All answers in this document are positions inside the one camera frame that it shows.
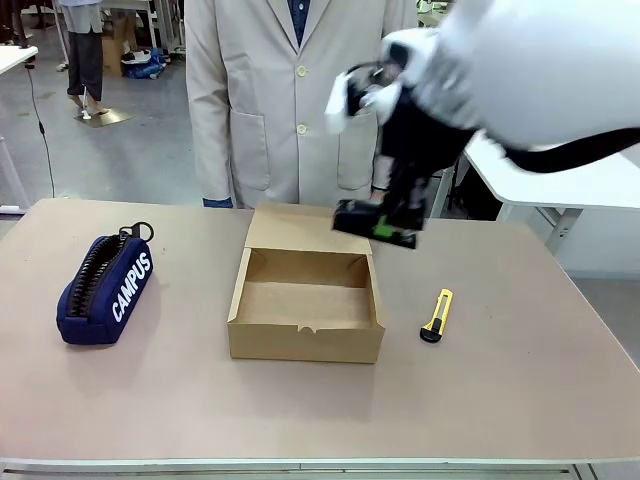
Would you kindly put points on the yellow black utility knife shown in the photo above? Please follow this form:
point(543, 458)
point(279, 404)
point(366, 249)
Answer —
point(439, 315)

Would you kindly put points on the white desk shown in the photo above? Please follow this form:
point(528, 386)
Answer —
point(12, 55)

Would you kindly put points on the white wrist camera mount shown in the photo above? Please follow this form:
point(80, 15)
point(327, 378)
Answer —
point(340, 107)

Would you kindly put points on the gold floor plate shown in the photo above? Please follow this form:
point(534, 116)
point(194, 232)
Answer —
point(104, 118)

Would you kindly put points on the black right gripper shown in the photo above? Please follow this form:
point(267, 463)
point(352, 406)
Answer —
point(425, 135)

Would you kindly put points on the person in beige lab coat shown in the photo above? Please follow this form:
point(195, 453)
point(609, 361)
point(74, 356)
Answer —
point(260, 110)

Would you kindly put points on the brown cardboard box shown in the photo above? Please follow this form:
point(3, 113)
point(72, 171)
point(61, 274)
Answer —
point(305, 295)

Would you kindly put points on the blue bag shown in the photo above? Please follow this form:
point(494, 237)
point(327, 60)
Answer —
point(149, 64)

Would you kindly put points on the blue dotted shirt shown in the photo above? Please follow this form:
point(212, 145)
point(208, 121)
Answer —
point(299, 17)

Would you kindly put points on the navy CAMPUS pencil case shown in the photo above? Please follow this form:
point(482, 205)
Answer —
point(105, 295)

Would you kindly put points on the white side table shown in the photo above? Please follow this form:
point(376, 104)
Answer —
point(555, 190)

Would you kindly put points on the background person in grey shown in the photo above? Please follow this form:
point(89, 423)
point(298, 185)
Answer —
point(85, 55)

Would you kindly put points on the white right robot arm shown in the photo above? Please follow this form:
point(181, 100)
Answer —
point(530, 65)

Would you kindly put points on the brown cardboard carton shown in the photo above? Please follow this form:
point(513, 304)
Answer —
point(114, 47)

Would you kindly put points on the person's left hand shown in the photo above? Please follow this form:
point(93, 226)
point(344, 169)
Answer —
point(380, 187)

